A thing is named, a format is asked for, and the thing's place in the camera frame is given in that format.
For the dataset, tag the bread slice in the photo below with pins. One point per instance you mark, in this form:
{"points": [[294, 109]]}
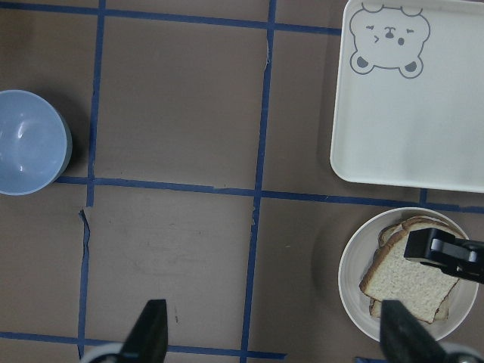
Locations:
{"points": [[420, 288], [385, 234]]}

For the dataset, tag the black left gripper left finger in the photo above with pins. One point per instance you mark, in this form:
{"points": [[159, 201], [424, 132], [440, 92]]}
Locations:
{"points": [[148, 339]]}

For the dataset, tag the blue bowl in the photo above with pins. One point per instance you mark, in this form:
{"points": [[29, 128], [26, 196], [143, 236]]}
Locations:
{"points": [[36, 143]]}

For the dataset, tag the bread slice on plate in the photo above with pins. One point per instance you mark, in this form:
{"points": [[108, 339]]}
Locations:
{"points": [[385, 234]]}

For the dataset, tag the cream bear tray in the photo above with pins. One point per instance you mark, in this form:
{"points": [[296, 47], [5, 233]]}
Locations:
{"points": [[409, 99]]}

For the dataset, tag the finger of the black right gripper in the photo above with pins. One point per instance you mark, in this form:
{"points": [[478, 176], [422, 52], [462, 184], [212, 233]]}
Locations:
{"points": [[457, 257]]}

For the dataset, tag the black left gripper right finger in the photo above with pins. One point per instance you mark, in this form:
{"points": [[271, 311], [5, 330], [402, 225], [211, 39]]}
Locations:
{"points": [[403, 338]]}

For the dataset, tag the cream round plate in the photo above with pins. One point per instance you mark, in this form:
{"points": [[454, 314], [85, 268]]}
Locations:
{"points": [[357, 258]]}

